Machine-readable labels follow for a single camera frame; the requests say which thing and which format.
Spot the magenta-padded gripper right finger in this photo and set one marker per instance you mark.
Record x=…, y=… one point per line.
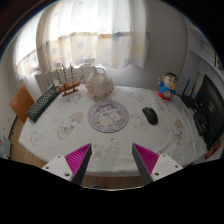
x=148, y=160

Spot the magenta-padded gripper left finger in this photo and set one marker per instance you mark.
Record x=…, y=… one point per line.
x=76, y=160

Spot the black computer mouse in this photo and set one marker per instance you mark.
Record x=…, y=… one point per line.
x=150, y=115

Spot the round purple printed mouse pad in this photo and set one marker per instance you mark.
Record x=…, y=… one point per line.
x=108, y=116

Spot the white cartoon-print tablecloth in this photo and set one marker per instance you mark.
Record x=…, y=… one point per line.
x=66, y=143

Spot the small black box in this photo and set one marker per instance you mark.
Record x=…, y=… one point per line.
x=201, y=123

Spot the black keyboard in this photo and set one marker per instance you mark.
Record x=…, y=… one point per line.
x=42, y=104

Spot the black router with antennas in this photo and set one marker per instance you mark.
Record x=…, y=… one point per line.
x=190, y=101

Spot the cartoon boy figurine clock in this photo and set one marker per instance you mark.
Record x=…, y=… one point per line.
x=167, y=87

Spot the wooden model sailing ship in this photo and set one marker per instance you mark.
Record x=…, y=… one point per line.
x=69, y=85

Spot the large white conch shell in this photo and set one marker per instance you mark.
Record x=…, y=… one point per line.
x=99, y=86

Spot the brown wooden chair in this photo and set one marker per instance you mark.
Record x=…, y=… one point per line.
x=21, y=103

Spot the black computer monitor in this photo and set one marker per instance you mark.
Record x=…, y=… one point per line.
x=213, y=110

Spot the white radiator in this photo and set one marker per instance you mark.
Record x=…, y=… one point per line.
x=45, y=81

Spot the white star-print curtain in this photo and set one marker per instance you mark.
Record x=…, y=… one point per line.
x=86, y=30

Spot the white wall shelf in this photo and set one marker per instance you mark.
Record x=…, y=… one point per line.
x=201, y=50

